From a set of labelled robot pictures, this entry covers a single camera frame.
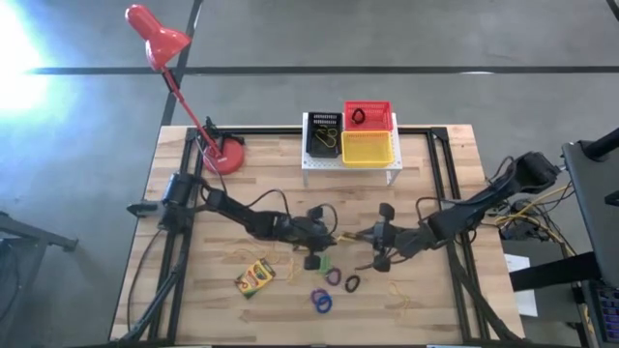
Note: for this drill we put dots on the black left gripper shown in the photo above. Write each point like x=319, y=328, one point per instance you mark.
x=309, y=234

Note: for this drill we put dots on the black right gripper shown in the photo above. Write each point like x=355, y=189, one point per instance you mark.
x=389, y=238

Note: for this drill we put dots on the yellow plastic basket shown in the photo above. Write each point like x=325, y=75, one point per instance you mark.
x=367, y=150

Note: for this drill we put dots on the black plastic basket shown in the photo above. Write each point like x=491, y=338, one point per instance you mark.
x=312, y=150

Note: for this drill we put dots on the red plastic basket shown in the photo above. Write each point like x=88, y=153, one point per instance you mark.
x=379, y=118

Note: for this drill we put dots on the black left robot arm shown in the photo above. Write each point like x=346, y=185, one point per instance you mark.
x=242, y=220

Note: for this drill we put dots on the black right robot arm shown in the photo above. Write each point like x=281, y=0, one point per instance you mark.
x=464, y=217

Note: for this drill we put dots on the red desk lamp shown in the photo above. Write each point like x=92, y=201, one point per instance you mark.
x=162, y=43

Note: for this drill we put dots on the white perforated metal shelf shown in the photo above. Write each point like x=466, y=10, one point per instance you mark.
x=319, y=163

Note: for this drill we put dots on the white paper sheet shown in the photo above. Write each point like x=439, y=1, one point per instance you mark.
x=524, y=302

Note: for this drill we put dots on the black flat bar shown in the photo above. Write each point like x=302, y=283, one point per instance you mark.
x=556, y=270

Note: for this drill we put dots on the dark grey monitor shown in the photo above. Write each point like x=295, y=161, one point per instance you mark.
x=599, y=203

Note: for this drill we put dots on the backlit keyboard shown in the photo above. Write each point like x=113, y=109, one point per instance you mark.
x=608, y=309

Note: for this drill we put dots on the grey metal stand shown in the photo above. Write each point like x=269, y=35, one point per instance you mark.
x=29, y=234

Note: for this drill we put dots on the black aluminium table frame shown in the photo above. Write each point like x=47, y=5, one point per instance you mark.
x=271, y=130

